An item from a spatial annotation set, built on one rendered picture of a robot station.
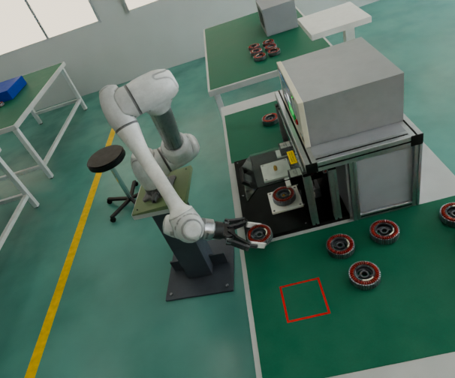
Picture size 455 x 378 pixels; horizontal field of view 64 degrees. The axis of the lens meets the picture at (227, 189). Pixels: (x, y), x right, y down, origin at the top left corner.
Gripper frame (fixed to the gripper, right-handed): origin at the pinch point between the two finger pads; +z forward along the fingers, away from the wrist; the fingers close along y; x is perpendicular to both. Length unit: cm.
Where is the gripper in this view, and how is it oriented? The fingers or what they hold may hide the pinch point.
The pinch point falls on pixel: (259, 235)
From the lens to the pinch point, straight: 161.6
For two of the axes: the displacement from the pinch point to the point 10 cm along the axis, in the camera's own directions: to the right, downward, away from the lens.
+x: 2.3, -7.7, -5.9
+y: 0.8, 6.2, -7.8
